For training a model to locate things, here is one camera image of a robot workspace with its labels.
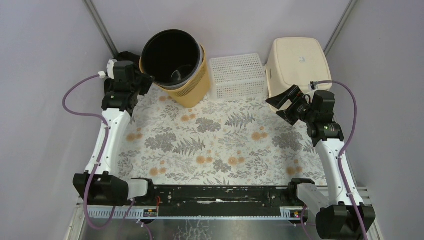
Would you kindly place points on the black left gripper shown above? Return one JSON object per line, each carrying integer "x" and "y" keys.
{"x": 143, "y": 83}

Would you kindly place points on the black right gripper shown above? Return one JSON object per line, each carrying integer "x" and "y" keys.
{"x": 293, "y": 93}

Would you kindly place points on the grey plastic bucket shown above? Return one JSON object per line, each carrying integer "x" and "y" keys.
{"x": 193, "y": 78}

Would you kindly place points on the black bucket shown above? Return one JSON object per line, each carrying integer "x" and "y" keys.
{"x": 172, "y": 57}

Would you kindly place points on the large cream plastic basket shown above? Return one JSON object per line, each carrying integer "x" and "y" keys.
{"x": 295, "y": 61}

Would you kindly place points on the yellow plastic waste bin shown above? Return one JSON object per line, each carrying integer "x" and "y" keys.
{"x": 190, "y": 95}

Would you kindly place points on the white mesh plastic basket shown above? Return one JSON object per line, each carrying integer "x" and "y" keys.
{"x": 236, "y": 77}

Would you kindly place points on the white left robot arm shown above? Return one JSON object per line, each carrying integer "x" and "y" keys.
{"x": 99, "y": 184}

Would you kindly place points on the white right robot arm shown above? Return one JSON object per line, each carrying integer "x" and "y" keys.
{"x": 342, "y": 215}

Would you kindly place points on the black crumpled cloth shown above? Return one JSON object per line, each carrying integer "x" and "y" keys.
{"x": 126, "y": 56}

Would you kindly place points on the floral patterned table mat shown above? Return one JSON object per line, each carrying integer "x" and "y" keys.
{"x": 240, "y": 142}

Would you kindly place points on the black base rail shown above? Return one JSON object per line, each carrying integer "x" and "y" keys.
{"x": 219, "y": 199}

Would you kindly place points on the grey slotted cable duct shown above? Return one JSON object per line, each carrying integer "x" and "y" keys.
{"x": 145, "y": 213}

